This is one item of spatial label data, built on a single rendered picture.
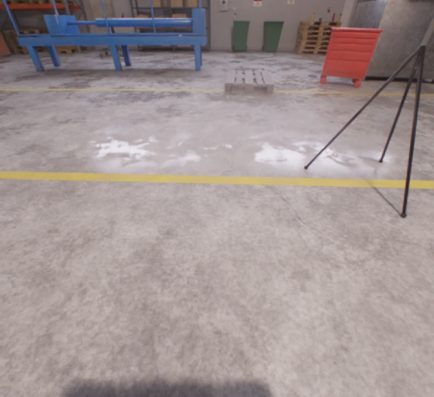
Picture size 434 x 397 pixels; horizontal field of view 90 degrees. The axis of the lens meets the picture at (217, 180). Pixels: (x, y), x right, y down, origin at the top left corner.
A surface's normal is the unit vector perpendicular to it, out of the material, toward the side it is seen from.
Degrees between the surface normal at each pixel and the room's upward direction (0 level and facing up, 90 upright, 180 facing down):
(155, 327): 0
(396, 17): 90
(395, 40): 90
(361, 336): 0
